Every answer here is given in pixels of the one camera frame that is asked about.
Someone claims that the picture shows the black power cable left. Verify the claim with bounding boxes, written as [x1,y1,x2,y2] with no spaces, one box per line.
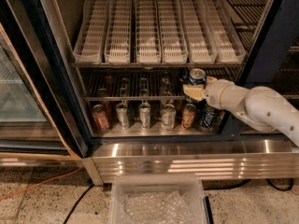
[63,184,95,224]

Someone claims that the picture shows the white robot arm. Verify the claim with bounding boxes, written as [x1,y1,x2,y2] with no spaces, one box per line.
[183,77,299,146]

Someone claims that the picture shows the blue pepsi can bottom shelf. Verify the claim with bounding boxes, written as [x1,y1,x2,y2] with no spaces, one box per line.
[199,104,217,128]

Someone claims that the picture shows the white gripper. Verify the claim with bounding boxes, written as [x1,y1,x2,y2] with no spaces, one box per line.
[183,77,249,110]

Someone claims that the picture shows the open glass fridge door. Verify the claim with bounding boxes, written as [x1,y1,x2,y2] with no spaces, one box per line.
[0,0,88,159]

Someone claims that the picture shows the middle wire shelf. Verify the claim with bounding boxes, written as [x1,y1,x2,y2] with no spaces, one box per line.
[81,67,242,102]

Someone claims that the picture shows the clear plastic bin with ice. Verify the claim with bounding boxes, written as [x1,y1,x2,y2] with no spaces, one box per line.
[107,174,210,224]

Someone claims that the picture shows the black power cable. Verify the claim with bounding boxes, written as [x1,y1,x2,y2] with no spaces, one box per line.
[63,184,95,224]
[204,178,294,192]

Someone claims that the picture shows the silver green can bottom shelf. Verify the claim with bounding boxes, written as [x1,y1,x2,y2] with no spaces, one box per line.
[161,104,177,131]

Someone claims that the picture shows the orange brown can bottom shelf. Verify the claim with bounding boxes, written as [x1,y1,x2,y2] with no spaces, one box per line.
[181,104,196,130]

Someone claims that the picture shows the orange-red can bottom shelf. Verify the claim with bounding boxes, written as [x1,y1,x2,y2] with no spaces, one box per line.
[92,105,110,131]

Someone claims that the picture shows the stainless steel fridge base grille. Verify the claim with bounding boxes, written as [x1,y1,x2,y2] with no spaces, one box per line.
[82,139,299,186]

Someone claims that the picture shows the orange extension cable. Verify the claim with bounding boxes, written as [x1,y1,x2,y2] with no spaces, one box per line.
[0,166,84,202]

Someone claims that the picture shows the black power cable right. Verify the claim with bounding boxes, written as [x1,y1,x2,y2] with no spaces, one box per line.
[204,178,294,192]

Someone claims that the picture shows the white can glide tray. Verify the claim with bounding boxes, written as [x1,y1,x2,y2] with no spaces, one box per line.
[157,0,188,64]
[73,0,109,63]
[180,0,217,64]
[203,0,246,64]
[135,0,161,64]
[104,0,132,64]

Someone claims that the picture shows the blue pepsi can shelf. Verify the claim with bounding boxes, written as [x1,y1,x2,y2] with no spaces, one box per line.
[185,67,207,105]
[199,104,217,128]

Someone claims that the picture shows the dark fridge centre pillar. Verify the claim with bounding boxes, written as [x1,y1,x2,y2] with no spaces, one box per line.
[219,0,299,137]

